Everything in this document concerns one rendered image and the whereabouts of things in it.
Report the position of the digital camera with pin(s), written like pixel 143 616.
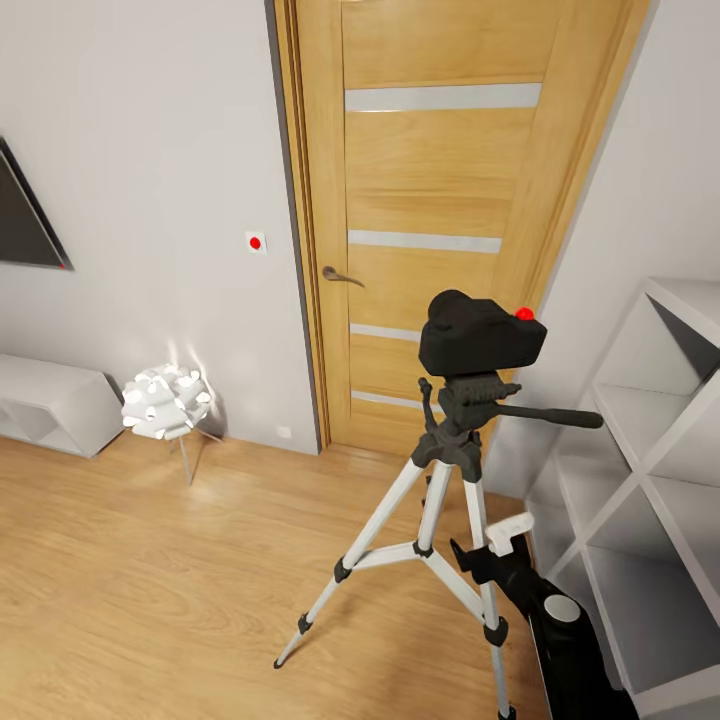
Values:
pixel 465 335

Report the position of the camera tripod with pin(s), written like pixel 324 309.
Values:
pixel 470 401

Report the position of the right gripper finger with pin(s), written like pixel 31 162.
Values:
pixel 461 556

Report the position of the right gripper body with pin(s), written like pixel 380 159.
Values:
pixel 486 565

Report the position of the door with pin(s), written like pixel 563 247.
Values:
pixel 434 145

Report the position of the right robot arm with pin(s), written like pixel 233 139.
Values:
pixel 570 660

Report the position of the bookcase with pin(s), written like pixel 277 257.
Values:
pixel 56 406
pixel 627 517

